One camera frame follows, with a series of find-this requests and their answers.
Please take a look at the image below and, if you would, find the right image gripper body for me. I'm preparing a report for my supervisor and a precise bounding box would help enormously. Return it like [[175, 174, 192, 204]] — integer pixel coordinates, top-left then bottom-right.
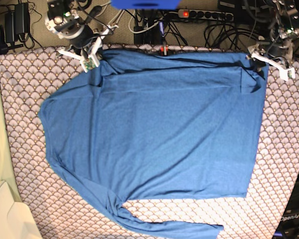
[[247, 35, 296, 81]]

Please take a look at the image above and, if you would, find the left image gripper body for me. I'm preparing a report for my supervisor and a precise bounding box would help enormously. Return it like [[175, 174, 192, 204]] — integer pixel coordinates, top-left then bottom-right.
[[44, 9, 119, 73]]

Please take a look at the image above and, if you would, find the blue long-sleeve T-shirt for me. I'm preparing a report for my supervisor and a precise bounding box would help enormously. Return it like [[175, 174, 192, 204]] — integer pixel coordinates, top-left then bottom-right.
[[38, 49, 268, 239]]

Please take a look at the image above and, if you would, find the blue box overhead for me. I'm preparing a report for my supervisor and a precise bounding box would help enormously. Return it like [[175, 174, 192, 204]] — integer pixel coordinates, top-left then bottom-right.
[[111, 0, 180, 9]]

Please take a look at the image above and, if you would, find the orange black table clamp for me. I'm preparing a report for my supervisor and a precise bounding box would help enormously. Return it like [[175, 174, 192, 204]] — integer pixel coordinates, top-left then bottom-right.
[[160, 45, 168, 56]]

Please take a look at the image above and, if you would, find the white power strip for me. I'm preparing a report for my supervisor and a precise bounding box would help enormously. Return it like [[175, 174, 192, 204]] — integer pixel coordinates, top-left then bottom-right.
[[176, 9, 234, 22]]

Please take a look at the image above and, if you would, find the black power adapter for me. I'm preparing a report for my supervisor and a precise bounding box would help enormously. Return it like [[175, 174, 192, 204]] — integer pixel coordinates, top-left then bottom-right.
[[4, 2, 30, 44]]

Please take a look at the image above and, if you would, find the black OpenArm box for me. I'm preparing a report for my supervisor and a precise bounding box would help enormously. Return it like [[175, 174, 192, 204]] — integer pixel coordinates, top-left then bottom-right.
[[273, 174, 299, 239]]

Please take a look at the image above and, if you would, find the white plastic bin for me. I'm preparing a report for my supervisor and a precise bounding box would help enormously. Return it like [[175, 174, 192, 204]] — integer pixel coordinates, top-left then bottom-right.
[[0, 181, 42, 239]]

